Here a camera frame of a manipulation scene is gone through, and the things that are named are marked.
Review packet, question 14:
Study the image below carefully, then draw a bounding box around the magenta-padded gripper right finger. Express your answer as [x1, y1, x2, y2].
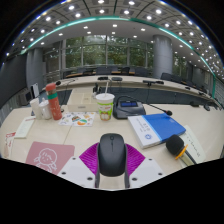
[124, 143, 167, 190]

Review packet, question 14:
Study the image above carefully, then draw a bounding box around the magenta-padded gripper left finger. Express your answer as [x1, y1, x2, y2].
[57, 142, 102, 190]

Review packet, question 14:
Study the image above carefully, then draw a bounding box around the black computer mouse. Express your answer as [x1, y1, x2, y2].
[97, 132, 128, 178]

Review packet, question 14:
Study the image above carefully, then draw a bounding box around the pink mouse pad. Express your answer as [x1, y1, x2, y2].
[25, 141, 76, 176]

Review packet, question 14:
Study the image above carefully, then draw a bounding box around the colourful sticker sheet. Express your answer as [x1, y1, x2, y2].
[58, 111, 97, 127]

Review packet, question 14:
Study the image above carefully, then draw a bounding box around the black handheld microphone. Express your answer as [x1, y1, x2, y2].
[165, 134, 198, 167]

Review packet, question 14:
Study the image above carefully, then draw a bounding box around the blue and white book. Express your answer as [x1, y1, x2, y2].
[127, 113, 187, 150]

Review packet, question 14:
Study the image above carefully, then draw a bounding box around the green printed paper drink cup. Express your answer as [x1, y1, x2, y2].
[95, 79, 116, 122]

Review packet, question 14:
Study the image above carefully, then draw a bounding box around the white lidded mug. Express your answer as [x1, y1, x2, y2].
[38, 98, 53, 120]

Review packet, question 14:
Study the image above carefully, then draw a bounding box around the red drink bottle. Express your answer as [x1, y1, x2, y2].
[45, 82, 63, 121]

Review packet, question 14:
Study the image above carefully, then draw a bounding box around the white paper cup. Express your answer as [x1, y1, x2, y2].
[29, 97, 44, 121]

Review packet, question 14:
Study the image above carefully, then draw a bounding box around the long curved conference desk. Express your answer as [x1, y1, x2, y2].
[54, 74, 223, 109]

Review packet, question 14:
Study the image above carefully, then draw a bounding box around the red and white leaflet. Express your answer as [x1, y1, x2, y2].
[3, 131, 17, 159]

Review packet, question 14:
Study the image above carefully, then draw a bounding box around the group of dark office chairs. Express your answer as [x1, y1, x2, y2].
[63, 65, 214, 101]

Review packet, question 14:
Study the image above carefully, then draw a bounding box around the group of ceiling lights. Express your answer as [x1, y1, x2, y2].
[4, 0, 223, 73]

